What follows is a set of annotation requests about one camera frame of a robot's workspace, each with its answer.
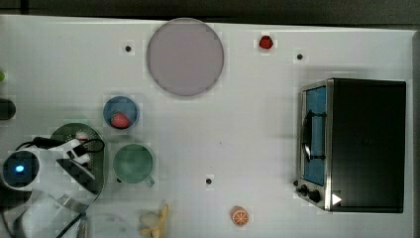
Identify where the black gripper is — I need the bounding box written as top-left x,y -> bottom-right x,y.
56,159 -> 99,193

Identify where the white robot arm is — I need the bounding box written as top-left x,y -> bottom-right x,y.
1,137 -> 100,238

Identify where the green oval strainer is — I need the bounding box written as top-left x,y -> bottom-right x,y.
51,122 -> 107,203

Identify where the green mug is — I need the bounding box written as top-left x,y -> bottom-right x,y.
112,144 -> 156,187

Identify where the red strawberry in bowl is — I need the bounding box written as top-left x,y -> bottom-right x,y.
111,112 -> 130,129

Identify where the blue bowl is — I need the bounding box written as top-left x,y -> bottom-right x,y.
102,96 -> 140,130

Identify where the black cylinder cup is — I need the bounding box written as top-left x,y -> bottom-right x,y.
0,98 -> 16,120

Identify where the green avocado toy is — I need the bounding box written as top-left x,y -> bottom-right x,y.
0,71 -> 5,82

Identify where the grey round plate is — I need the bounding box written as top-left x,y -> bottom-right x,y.
147,18 -> 225,96

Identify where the orange slice toy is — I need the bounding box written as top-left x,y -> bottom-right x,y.
230,206 -> 250,227

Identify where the red strawberry toy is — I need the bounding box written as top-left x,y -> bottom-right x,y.
259,36 -> 273,50

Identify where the black toaster oven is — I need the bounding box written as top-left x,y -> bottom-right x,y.
293,78 -> 407,213

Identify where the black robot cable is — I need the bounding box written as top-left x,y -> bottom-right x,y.
14,136 -> 106,155

